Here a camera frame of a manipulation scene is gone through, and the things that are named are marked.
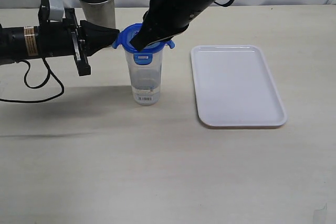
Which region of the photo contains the stainless steel tumbler cup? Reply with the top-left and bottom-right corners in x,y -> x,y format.
79,0 -> 116,29

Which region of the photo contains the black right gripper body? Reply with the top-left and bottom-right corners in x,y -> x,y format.
143,0 -> 210,37

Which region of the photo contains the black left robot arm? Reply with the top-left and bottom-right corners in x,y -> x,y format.
1,8 -> 120,76

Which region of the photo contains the tall clear plastic container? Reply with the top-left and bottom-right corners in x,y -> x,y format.
125,51 -> 163,105

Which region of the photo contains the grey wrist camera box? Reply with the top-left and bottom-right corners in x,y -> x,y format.
38,0 -> 65,24

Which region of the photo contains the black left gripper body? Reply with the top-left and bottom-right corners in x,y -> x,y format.
38,7 -> 91,76

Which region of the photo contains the white rectangular tray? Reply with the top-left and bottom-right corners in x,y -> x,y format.
191,45 -> 288,129

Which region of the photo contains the blue plastic container lid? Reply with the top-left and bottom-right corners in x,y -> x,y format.
112,23 -> 175,66

